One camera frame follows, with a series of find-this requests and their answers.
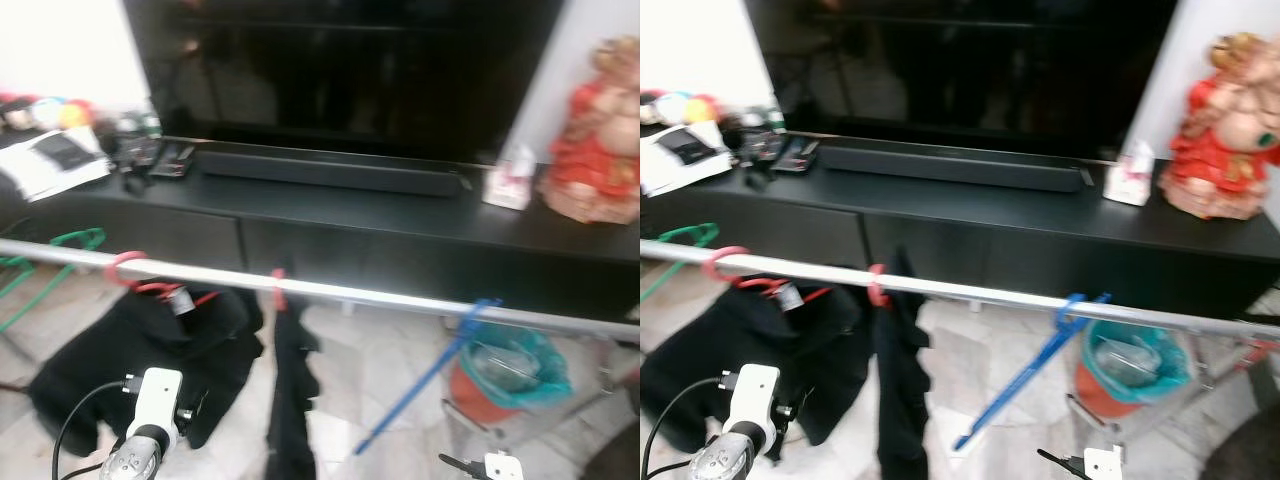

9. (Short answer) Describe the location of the red hanger with pink hook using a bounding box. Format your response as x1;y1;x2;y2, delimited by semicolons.
700;246;833;303
105;250;219;306

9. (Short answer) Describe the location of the plain black shirt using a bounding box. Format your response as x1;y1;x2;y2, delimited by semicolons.
640;275;881;456
28;283;266;456

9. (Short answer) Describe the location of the green plastic hanger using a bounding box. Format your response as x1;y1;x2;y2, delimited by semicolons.
0;228;106;333
640;222;719;301

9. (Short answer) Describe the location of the blue plastic hanger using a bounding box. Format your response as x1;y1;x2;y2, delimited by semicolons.
952;292;1111;453
353;297;503;456

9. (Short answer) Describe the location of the white paper stack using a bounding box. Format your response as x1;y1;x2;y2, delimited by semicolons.
640;122;736;198
0;125;113;203

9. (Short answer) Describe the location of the red laughing Buddha statue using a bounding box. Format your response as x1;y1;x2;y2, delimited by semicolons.
540;35;640;226
1160;32;1280;221

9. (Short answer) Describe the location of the flat black pouch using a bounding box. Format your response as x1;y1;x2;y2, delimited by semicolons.
662;128;716;166
35;133;91;171

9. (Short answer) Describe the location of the white pink tissue box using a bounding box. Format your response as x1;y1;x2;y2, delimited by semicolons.
482;145;538;211
1103;140;1156;208

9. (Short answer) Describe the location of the black remote control bundle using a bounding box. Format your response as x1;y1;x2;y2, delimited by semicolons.
745;130;791;166
110;135;156;171

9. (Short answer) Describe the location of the red bin with teal bag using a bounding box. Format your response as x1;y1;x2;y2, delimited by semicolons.
1075;318;1193;421
448;322;573;426

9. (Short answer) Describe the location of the small black display box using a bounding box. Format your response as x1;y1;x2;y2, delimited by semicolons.
780;138;821;173
150;143;196;179

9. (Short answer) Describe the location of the black TV cabinet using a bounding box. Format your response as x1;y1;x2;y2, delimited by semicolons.
640;135;1280;321
0;135;640;326

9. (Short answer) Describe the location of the metal clothes rack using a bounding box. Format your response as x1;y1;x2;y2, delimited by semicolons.
640;238;1280;346
0;238;640;346

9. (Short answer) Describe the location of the black shirt with green print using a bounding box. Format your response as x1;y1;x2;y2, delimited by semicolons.
872;245;933;480
265;300;323;480

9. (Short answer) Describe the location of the black soundbar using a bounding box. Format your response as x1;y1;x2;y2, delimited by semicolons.
195;150;471;198
818;143;1096;193

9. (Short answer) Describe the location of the black television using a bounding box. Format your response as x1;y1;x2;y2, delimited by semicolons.
122;0;566;166
745;0;1179;161

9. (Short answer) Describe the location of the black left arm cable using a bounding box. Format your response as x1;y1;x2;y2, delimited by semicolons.
642;375;736;480
52;378;136;480

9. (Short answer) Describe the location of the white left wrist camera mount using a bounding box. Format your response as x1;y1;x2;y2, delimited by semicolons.
135;367;186;451
733;363;781;446

